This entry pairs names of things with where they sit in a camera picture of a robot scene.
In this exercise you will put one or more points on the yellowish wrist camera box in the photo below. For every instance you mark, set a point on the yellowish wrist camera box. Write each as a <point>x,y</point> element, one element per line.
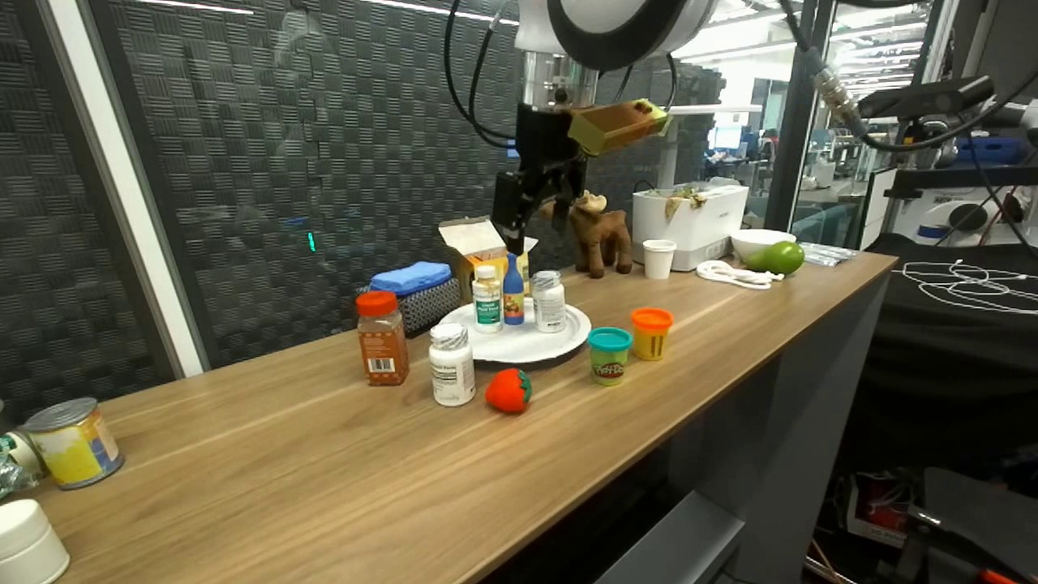
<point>618,126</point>

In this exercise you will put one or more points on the white bowl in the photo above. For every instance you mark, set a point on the white bowl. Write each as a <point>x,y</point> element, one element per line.
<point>764,241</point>

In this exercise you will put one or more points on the green fruit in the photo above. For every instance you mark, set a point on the green fruit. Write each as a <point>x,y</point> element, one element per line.
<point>779,260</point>

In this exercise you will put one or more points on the orange cap spice jar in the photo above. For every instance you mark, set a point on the orange cap spice jar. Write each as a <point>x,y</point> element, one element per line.
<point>382,343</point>

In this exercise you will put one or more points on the black covered desk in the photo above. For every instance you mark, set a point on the black covered desk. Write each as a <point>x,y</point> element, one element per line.
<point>951,376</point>

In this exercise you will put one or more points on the tin can yellow label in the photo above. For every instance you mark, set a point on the tin can yellow label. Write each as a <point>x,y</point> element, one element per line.
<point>77,447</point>

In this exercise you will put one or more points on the brown moose plush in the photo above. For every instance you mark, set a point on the brown moose plush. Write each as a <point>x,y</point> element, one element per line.
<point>600,231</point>

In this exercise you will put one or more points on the white lab machine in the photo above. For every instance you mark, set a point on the white lab machine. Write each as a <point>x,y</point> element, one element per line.
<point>951,215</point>

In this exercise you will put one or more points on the blue glue bottle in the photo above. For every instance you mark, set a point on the blue glue bottle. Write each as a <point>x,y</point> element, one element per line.
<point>513,295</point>

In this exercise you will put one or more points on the yellow tub orange lid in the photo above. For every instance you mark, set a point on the yellow tub orange lid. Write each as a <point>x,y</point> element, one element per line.
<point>651,333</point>

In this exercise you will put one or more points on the white paper sheet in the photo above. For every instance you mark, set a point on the white paper sheet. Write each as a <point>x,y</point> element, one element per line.
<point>833,254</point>

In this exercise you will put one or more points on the white paper cup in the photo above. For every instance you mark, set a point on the white paper cup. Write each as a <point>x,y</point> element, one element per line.
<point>659,258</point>

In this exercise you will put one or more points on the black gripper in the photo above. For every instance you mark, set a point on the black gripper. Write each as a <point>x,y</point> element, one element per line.
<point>545,150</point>

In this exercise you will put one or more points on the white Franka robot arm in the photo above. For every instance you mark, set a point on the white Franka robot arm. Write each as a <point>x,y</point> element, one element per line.
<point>618,28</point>

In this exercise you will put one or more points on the grey bin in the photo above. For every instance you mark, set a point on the grey bin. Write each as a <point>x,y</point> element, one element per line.
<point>677,539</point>

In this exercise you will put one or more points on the open yellow cardboard box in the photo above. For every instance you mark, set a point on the open yellow cardboard box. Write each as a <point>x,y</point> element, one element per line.
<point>465,245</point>

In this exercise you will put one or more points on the white round jar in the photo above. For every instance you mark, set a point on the white round jar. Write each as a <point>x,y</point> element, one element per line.
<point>27,547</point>

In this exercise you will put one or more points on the white bottle green label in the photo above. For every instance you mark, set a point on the white bottle green label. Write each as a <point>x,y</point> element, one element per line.
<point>487,298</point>

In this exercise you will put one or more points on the small white bottle blue label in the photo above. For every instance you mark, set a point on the small white bottle blue label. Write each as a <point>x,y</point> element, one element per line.
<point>549,302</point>

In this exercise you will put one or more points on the white paper plate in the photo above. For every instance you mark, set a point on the white paper plate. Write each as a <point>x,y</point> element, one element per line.
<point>531,346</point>

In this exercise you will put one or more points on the black camera on stand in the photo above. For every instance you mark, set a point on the black camera on stand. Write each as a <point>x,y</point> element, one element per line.
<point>928,99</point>

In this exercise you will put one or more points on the white wall post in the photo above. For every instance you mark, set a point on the white wall post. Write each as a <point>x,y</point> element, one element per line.
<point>117,184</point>

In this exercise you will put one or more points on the red strawberry plush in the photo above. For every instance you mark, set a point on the red strawberry plush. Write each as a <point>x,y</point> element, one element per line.
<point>506,390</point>

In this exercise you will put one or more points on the yellow tub teal lid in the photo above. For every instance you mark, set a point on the yellow tub teal lid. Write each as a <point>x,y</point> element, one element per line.
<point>610,353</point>

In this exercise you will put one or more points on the small white green object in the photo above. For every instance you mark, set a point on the small white green object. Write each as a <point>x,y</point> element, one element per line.
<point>19,460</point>

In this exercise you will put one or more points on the large white pill bottle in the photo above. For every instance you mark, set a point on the large white pill bottle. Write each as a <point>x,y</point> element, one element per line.
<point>451,368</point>

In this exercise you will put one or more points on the blue sponge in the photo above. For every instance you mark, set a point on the blue sponge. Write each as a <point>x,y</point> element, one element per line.
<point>410,276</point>

